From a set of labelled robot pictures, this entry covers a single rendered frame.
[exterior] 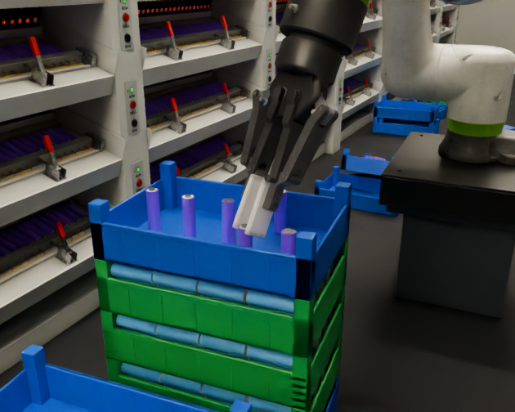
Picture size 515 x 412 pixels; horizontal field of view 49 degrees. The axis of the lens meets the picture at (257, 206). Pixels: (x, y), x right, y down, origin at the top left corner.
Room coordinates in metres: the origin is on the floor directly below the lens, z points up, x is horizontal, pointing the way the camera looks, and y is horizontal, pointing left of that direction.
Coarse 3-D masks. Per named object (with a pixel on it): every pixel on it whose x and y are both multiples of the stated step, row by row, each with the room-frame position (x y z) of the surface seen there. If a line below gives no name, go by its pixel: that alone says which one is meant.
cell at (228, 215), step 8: (224, 200) 0.72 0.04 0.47; (232, 200) 0.72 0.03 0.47; (224, 208) 0.71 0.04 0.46; (232, 208) 0.71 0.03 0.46; (224, 216) 0.71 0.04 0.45; (232, 216) 0.71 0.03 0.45; (224, 224) 0.71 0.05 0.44; (232, 224) 0.71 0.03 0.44; (224, 232) 0.71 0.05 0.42; (232, 232) 0.71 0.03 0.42; (224, 240) 0.71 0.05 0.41; (232, 240) 0.71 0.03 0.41
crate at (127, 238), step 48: (144, 192) 0.80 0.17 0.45; (192, 192) 0.85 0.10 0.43; (240, 192) 0.82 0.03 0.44; (288, 192) 0.79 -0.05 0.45; (336, 192) 0.75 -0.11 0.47; (96, 240) 0.68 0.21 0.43; (144, 240) 0.65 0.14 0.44; (192, 240) 0.62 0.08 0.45; (336, 240) 0.68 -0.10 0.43; (288, 288) 0.58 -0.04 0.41
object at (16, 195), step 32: (0, 128) 1.18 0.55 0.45; (32, 128) 1.24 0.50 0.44; (64, 128) 1.33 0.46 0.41; (96, 128) 1.29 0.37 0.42; (0, 160) 1.09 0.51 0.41; (32, 160) 1.12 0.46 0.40; (64, 160) 1.19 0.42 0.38; (96, 160) 1.22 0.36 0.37; (0, 192) 1.01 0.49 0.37; (32, 192) 1.04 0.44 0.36; (64, 192) 1.11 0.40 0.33; (0, 224) 0.97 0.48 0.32
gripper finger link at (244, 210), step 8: (256, 176) 0.66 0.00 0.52; (248, 184) 0.65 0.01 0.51; (256, 184) 0.66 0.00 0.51; (248, 192) 0.65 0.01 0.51; (256, 192) 0.66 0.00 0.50; (248, 200) 0.65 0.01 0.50; (240, 208) 0.64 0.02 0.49; (248, 208) 0.65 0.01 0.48; (240, 216) 0.64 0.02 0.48; (248, 216) 0.65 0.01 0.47
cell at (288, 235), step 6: (288, 228) 0.63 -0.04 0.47; (282, 234) 0.61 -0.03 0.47; (288, 234) 0.61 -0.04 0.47; (294, 234) 0.61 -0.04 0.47; (282, 240) 0.61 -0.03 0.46; (288, 240) 0.61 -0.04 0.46; (294, 240) 0.61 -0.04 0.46; (282, 246) 0.61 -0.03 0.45; (288, 246) 0.61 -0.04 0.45; (294, 246) 0.61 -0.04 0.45; (282, 252) 0.61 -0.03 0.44; (288, 252) 0.61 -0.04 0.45; (294, 252) 0.61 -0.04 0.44
